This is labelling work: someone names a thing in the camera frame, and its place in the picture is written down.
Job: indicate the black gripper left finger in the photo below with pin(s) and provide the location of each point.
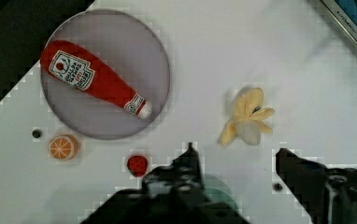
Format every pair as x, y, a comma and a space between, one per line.
172, 194

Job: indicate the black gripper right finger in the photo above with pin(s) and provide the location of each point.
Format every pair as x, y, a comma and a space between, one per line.
329, 195

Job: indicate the yellow plush peeled banana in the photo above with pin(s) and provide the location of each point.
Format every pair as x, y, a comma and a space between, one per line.
247, 119

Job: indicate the mint green cup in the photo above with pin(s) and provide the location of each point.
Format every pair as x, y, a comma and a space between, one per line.
218, 192

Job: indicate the small red strawberry toy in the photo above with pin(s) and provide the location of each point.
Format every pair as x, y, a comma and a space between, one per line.
137, 165

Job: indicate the orange slice toy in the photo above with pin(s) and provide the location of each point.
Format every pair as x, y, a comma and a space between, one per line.
63, 147

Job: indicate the grey round plate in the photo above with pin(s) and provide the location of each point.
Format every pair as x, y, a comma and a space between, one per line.
132, 50

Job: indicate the red plush ketchup bottle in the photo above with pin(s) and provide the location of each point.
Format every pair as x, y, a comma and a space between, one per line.
79, 68

